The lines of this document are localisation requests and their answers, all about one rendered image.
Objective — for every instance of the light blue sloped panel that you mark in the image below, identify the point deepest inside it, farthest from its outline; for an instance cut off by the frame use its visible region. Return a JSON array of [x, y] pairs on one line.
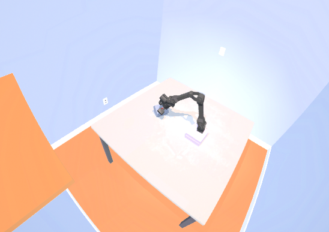
[[157, 114]]

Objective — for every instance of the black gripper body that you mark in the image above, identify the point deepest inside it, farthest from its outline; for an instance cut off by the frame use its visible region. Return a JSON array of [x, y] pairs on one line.
[[161, 111]]

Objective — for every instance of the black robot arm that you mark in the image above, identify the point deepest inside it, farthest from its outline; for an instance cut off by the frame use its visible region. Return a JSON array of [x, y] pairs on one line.
[[172, 100]]

